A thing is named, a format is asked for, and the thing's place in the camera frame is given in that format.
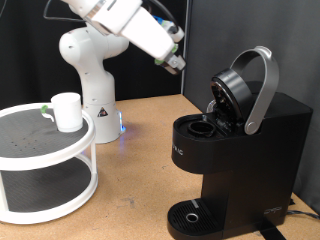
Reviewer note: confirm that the gray backdrop curtain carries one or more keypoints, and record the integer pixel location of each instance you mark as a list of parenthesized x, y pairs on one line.
[(300, 50)]

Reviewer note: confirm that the black Keurig coffee machine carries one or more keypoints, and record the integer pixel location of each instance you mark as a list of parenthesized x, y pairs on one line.
[(250, 156)]

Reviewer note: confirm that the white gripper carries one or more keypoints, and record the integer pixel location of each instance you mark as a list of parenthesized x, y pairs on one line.
[(150, 33)]

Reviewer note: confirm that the black backdrop curtain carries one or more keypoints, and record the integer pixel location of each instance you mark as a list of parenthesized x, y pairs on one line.
[(26, 66)]

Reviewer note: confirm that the black tape strip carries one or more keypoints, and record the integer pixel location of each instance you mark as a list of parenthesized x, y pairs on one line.
[(271, 233)]

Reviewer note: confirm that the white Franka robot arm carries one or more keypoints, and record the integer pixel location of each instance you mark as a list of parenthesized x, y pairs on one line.
[(96, 83)]

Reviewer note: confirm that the white two-tier turntable shelf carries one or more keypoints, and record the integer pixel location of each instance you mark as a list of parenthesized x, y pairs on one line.
[(46, 162)]

